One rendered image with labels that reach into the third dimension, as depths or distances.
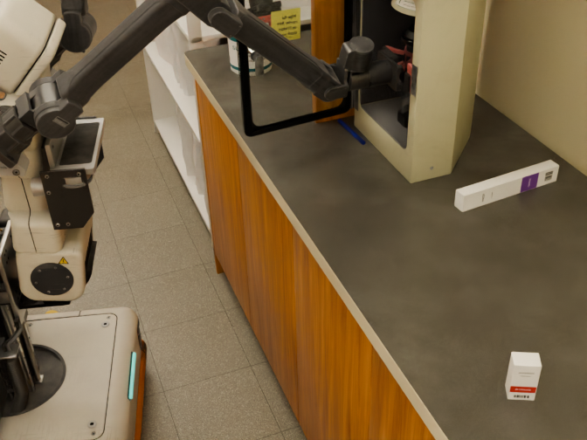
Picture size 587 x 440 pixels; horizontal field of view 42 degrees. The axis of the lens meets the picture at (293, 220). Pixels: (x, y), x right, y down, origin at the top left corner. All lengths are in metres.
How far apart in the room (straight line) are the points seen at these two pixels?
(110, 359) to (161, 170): 1.57
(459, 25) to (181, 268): 1.77
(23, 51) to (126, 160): 2.24
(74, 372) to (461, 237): 1.24
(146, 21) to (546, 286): 0.92
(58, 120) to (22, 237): 0.44
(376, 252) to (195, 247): 1.70
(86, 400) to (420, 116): 1.22
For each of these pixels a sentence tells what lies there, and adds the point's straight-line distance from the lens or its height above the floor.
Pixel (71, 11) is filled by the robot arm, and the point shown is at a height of 1.30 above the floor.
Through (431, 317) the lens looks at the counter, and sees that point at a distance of 1.47.
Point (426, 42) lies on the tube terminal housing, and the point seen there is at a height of 1.29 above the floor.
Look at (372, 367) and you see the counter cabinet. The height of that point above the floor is 0.78.
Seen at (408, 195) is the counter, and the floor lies 0.94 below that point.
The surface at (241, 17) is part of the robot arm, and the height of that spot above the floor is 1.39.
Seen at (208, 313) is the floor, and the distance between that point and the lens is 2.89.
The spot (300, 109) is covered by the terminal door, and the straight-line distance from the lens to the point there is 1.96.
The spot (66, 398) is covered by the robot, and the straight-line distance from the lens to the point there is 2.31.
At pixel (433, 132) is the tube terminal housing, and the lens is 1.79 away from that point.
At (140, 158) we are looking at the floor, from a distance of 3.89.
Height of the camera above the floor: 1.92
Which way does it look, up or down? 35 degrees down
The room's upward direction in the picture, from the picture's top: 2 degrees counter-clockwise
